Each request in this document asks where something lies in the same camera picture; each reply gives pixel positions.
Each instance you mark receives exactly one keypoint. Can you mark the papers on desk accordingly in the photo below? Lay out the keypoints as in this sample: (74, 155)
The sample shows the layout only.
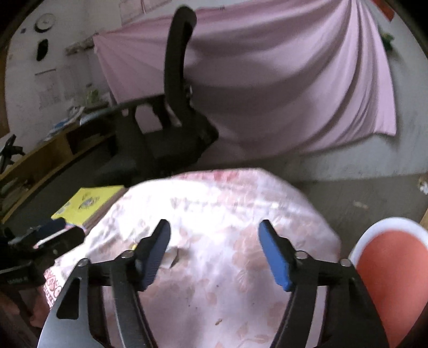
(67, 122)

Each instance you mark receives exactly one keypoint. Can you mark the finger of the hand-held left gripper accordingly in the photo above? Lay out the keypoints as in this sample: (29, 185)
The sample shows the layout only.
(67, 237)
(52, 226)

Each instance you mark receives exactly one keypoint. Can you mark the black office chair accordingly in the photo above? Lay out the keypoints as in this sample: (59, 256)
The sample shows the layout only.
(177, 100)

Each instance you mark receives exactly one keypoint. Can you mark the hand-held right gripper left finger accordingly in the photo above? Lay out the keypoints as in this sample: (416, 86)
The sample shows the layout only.
(155, 257)

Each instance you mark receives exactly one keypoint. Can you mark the round wall clock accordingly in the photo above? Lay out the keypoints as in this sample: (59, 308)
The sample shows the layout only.
(45, 22)

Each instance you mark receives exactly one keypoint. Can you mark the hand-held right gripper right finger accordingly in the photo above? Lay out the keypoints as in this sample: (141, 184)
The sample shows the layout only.
(276, 257)

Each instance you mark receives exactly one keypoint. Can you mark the white bin with red liner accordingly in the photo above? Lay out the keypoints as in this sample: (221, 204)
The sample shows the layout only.
(394, 277)

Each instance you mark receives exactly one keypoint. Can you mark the pink hanging cloth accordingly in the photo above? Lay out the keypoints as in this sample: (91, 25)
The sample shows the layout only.
(284, 77)

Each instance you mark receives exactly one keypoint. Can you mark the yellow book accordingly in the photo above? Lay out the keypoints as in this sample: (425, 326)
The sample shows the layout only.
(87, 202)

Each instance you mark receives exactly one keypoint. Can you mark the wooden desk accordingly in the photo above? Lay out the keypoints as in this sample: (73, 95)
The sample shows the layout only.
(50, 154)

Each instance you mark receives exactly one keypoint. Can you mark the pink floral tablecloth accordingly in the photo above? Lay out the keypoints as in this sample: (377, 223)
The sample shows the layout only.
(217, 217)

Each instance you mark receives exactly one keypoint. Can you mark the black wall object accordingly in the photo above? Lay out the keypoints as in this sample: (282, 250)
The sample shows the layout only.
(42, 50)

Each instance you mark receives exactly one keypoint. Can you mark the green wall ornament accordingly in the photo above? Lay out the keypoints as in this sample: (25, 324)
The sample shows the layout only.
(388, 40)

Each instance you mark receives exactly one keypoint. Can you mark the white wall calendar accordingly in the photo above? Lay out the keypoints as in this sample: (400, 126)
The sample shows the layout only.
(49, 90)

